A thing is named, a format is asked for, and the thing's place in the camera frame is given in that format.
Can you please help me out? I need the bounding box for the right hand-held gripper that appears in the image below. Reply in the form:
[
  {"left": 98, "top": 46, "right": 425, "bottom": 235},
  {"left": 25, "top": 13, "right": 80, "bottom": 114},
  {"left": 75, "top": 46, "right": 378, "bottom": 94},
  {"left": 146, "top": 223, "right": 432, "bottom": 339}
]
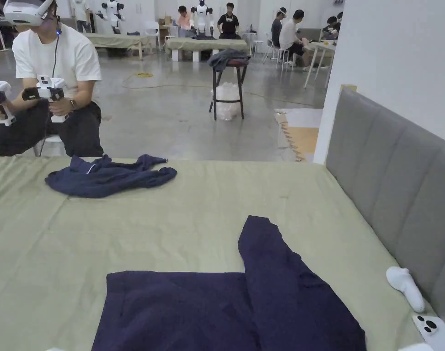
[{"left": 397, "top": 342, "right": 434, "bottom": 351}]

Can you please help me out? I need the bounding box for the white phone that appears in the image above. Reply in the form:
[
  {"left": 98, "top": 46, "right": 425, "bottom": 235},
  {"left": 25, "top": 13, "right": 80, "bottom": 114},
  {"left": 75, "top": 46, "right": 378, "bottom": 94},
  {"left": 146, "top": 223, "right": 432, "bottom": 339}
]
[{"left": 411, "top": 314, "right": 445, "bottom": 351}]

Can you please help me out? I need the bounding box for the white hand controller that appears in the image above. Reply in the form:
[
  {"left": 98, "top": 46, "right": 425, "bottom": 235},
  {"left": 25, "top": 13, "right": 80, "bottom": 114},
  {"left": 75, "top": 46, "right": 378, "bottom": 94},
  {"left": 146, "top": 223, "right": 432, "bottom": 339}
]
[{"left": 385, "top": 266, "right": 426, "bottom": 314}]

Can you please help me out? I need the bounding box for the grey padded headboard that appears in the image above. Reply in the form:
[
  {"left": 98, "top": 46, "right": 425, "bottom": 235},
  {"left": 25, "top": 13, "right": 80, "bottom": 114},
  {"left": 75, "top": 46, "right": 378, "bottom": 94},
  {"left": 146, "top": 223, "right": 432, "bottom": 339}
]
[{"left": 325, "top": 84, "right": 445, "bottom": 351}]

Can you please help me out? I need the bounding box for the bunched dark blue shirt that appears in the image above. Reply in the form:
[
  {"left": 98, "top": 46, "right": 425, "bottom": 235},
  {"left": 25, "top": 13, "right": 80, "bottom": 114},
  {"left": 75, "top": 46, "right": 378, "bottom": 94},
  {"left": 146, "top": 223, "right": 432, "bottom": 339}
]
[{"left": 44, "top": 154, "right": 178, "bottom": 200}]

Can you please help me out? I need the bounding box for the bed with pale green sheet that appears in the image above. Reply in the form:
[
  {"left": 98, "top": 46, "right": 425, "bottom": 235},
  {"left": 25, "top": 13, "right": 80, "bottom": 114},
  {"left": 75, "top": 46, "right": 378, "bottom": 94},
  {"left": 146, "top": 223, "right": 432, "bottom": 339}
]
[
  {"left": 164, "top": 37, "right": 250, "bottom": 62},
  {"left": 0, "top": 156, "right": 440, "bottom": 351},
  {"left": 84, "top": 32, "right": 154, "bottom": 60}
]

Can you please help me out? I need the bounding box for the foam floor mat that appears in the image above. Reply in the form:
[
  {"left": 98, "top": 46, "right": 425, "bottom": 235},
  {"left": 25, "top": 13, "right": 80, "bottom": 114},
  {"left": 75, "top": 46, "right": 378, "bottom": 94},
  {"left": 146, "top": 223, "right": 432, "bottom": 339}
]
[{"left": 273, "top": 107, "right": 324, "bottom": 163}]

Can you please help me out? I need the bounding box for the white plastic bag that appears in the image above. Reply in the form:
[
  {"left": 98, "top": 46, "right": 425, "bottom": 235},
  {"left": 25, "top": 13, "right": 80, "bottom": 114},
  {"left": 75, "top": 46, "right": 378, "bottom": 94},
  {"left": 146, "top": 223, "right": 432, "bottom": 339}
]
[{"left": 211, "top": 82, "right": 244, "bottom": 122}]

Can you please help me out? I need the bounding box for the group of people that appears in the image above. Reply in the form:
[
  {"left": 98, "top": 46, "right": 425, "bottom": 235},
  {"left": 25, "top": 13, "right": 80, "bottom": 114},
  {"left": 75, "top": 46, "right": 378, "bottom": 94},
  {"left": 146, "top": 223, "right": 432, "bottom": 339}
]
[{"left": 320, "top": 11, "right": 343, "bottom": 42}]

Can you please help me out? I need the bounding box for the white chair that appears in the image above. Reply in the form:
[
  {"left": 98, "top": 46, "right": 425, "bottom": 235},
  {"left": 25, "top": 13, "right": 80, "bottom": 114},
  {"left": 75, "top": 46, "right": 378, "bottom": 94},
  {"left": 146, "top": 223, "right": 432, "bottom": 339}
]
[{"left": 145, "top": 20, "right": 161, "bottom": 53}]

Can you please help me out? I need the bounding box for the black bar stool with cloth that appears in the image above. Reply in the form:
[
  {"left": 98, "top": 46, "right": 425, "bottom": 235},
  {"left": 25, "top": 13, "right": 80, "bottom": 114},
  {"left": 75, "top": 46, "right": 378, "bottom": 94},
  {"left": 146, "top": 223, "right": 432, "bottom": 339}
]
[{"left": 207, "top": 49, "right": 251, "bottom": 121}]

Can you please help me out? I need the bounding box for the white humanoid robot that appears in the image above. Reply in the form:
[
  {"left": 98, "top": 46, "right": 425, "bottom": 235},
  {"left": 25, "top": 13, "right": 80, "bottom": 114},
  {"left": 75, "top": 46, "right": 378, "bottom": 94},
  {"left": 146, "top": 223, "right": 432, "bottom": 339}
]
[
  {"left": 190, "top": 0, "right": 216, "bottom": 38},
  {"left": 95, "top": 0, "right": 127, "bottom": 35}
]

